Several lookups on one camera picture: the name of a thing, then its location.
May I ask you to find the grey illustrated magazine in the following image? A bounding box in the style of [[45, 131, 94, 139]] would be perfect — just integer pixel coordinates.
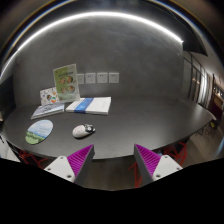
[[31, 103, 64, 119]]

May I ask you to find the curved ceiling light strip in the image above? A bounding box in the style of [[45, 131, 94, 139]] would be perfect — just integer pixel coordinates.
[[0, 11, 184, 82]]

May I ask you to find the small colourful card stand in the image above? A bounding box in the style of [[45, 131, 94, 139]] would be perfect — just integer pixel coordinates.
[[40, 87, 59, 105]]

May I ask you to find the white wall socket right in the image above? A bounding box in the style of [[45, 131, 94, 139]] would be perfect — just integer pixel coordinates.
[[109, 72, 119, 83]]

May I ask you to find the red chair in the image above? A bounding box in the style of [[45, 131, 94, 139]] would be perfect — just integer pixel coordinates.
[[128, 141, 188, 189], [18, 150, 47, 168]]

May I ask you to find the gripper left finger magenta white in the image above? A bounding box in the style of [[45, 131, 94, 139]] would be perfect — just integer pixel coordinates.
[[45, 144, 95, 183]]

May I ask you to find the red chair left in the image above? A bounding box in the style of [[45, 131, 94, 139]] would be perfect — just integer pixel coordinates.
[[18, 150, 47, 168]]

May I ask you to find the round landscape mouse pad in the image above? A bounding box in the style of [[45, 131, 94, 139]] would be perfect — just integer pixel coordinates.
[[25, 120, 53, 145]]

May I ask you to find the white wall socket left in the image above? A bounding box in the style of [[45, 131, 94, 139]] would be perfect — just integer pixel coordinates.
[[77, 74, 84, 84]]

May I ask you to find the white computer mouse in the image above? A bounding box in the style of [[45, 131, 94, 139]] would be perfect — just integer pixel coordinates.
[[72, 124, 95, 139]]

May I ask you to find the green upright display leaflet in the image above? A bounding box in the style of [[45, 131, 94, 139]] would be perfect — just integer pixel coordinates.
[[53, 64, 80, 103]]

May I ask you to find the white wall socket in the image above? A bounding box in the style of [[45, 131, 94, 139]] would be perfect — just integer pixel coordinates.
[[109, 72, 119, 83], [85, 73, 96, 84], [97, 72, 108, 83], [77, 74, 84, 84]]

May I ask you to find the white book blue band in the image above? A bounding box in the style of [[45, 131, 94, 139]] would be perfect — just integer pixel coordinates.
[[66, 97, 111, 115]]

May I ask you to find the gripper right finger magenta white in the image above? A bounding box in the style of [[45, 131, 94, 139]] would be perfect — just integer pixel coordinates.
[[133, 144, 182, 186]]

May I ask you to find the red chair right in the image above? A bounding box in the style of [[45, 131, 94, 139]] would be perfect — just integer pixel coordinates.
[[128, 141, 188, 189]]

